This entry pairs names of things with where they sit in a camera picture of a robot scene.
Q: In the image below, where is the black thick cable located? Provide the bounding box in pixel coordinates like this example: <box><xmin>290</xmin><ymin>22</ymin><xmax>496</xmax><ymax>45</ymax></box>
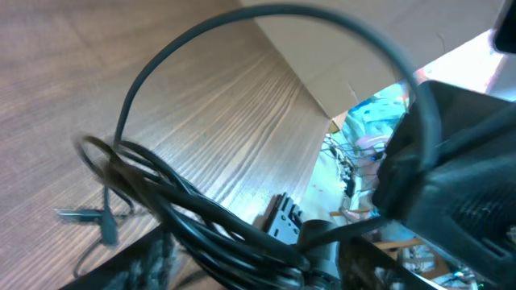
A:
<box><xmin>76</xmin><ymin>3</ymin><xmax>443</xmax><ymax>290</ymax></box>

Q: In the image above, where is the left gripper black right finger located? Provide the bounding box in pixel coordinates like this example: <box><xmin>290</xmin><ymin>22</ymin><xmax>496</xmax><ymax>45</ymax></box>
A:
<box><xmin>372</xmin><ymin>81</ymin><xmax>515</xmax><ymax>287</ymax></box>

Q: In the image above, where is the black thin cable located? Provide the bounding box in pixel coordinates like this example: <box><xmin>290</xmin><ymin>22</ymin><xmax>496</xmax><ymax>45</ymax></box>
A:
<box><xmin>54</xmin><ymin>136</ymin><xmax>170</xmax><ymax>279</ymax></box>

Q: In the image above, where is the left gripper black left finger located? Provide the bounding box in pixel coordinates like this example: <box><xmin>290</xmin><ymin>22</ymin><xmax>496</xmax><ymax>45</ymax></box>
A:
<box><xmin>60</xmin><ymin>226</ymin><xmax>175</xmax><ymax>290</ymax></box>

